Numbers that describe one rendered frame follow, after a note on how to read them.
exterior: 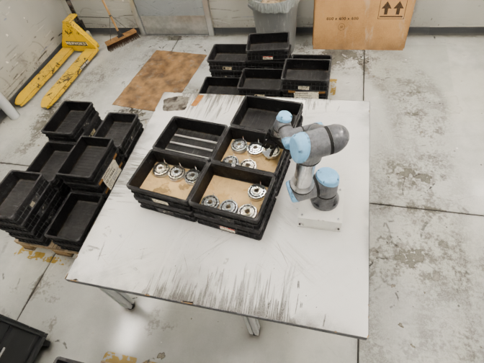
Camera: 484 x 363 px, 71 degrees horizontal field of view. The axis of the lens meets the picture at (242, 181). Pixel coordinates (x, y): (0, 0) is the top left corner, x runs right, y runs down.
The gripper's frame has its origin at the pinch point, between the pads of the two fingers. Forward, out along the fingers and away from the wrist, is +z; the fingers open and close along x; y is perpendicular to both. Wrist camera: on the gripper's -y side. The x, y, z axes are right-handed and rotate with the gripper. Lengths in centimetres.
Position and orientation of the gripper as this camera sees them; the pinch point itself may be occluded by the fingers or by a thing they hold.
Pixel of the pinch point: (270, 154)
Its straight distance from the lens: 202.8
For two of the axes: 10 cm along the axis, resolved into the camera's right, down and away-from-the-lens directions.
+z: -2.0, 4.8, 8.5
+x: -2.9, 8.0, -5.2
